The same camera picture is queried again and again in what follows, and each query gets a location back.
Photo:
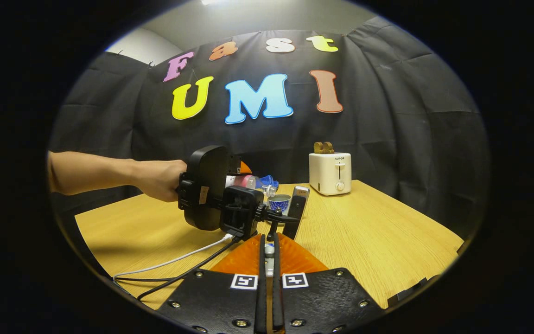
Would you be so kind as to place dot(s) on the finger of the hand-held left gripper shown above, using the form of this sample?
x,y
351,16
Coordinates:
x,y
244,168

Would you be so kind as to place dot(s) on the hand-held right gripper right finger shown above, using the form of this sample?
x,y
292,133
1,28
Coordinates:
x,y
322,301

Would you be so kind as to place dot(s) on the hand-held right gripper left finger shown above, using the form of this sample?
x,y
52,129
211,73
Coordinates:
x,y
216,301

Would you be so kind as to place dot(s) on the clear plastic water bottle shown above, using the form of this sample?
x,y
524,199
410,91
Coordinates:
x,y
248,182

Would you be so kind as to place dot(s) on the white blue-patterned teacup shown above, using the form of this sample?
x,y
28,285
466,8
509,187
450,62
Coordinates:
x,y
278,203

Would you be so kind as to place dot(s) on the folded blue towel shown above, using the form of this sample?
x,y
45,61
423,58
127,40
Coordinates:
x,y
271,180

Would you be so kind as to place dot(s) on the brown toast slices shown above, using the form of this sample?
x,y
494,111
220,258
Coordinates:
x,y
323,148

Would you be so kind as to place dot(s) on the white toaster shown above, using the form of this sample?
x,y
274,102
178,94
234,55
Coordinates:
x,y
329,174

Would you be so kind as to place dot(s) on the black backdrop cloth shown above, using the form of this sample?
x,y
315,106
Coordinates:
x,y
410,139

